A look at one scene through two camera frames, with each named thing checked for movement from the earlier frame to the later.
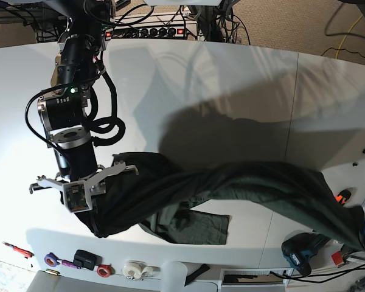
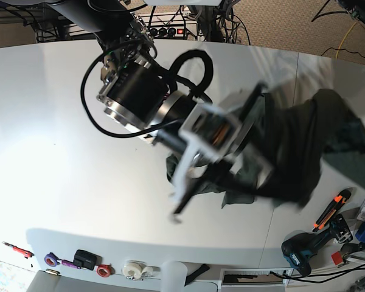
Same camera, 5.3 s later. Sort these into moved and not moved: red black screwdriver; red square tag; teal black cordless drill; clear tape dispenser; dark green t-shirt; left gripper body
Moved: dark green t-shirt; left gripper body
Not moved: teal black cordless drill; red square tag; clear tape dispenser; red black screwdriver
